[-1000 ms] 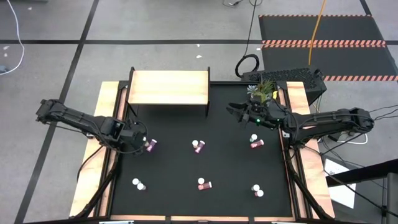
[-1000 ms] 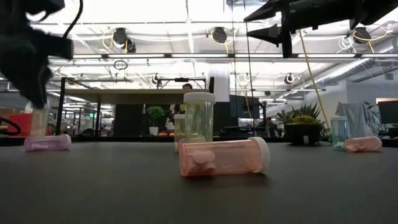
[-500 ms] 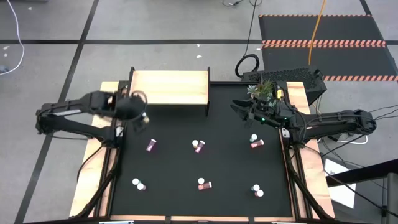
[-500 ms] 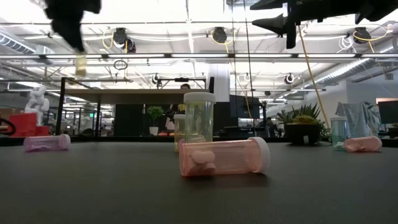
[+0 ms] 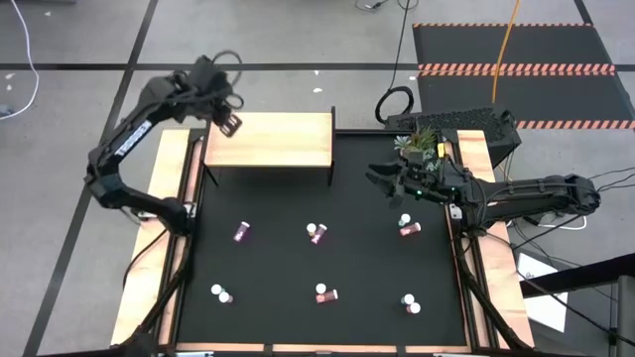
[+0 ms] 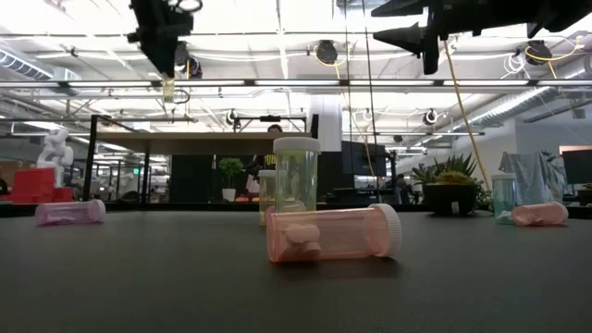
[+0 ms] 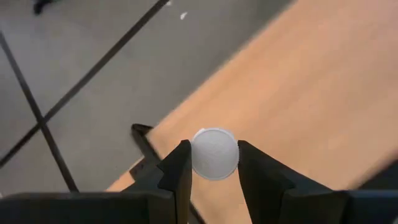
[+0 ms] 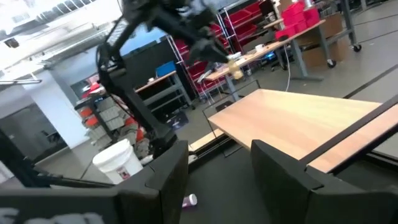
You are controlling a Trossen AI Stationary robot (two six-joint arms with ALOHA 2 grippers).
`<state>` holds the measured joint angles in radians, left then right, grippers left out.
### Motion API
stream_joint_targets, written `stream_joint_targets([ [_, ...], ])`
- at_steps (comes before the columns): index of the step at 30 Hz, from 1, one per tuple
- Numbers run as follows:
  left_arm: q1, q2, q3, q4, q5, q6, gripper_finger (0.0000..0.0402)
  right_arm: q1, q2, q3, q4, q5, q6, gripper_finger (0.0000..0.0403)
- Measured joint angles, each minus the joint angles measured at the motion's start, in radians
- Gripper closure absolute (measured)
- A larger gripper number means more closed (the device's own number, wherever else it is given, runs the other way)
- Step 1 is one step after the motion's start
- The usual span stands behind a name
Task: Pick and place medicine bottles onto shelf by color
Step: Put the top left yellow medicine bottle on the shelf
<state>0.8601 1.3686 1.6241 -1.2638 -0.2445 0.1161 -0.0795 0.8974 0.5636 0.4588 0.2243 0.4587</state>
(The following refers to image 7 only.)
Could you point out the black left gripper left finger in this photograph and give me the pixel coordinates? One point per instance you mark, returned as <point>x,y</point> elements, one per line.
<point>178,174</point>

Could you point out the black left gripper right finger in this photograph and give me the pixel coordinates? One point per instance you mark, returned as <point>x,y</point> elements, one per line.
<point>261,186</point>

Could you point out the yellow pill bottle white cap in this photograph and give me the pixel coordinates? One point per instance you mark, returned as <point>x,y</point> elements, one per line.
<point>214,154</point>

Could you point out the small white paper scrap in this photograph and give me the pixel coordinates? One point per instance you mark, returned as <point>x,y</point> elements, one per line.
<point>168,3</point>

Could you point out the black floor object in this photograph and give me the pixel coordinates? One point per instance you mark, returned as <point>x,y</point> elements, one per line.
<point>38,6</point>

